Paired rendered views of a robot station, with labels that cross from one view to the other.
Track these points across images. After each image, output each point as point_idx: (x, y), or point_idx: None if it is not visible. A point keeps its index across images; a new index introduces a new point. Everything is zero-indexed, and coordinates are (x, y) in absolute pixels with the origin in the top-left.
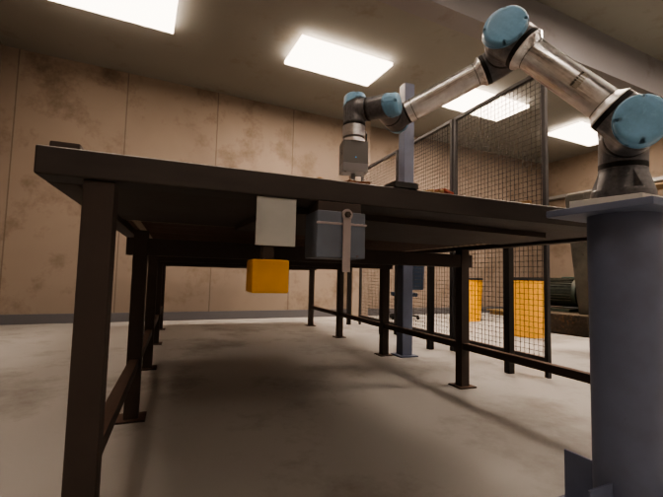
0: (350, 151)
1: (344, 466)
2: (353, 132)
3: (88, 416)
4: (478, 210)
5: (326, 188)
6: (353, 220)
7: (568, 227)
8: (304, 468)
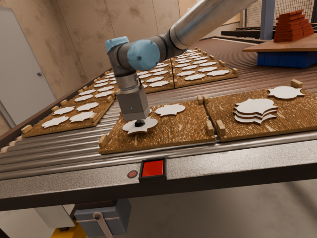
0: (125, 104)
1: (183, 235)
2: (121, 87)
3: None
4: (251, 181)
5: (76, 196)
6: (105, 216)
7: None
8: (163, 232)
